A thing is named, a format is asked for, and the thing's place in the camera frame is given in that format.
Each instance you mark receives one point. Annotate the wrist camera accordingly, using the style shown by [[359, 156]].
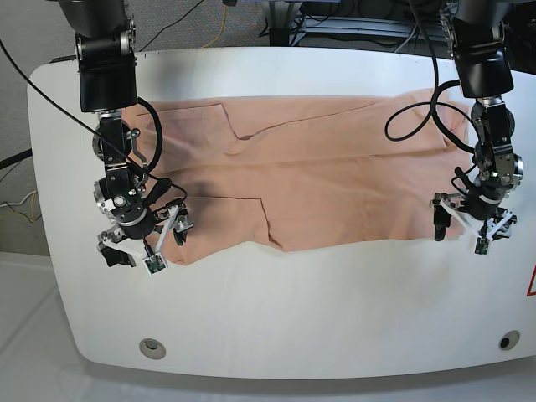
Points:
[[482, 245], [155, 263]]

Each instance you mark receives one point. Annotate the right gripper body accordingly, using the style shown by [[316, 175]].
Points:
[[152, 229]]

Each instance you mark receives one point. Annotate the peach orange T-shirt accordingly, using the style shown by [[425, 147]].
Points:
[[301, 173]]

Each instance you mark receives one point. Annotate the red warning sticker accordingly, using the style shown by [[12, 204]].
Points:
[[532, 284]]

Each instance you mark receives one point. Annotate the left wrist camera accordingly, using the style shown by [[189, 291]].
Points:
[[482, 245]]

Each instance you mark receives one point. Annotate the metal stand base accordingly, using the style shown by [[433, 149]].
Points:
[[288, 22]]

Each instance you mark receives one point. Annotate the table grommet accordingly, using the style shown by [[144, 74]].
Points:
[[152, 348], [509, 340]]

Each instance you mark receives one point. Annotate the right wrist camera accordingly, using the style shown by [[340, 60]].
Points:
[[155, 263]]

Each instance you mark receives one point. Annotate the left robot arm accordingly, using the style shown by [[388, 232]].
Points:
[[475, 34]]

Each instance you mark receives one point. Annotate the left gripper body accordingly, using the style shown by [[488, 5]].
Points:
[[478, 210]]

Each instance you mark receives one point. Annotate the right table grommet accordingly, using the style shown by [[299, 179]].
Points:
[[509, 340]]

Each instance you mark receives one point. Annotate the left table grommet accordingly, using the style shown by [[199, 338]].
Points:
[[152, 348]]

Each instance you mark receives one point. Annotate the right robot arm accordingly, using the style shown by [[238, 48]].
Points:
[[104, 47]]

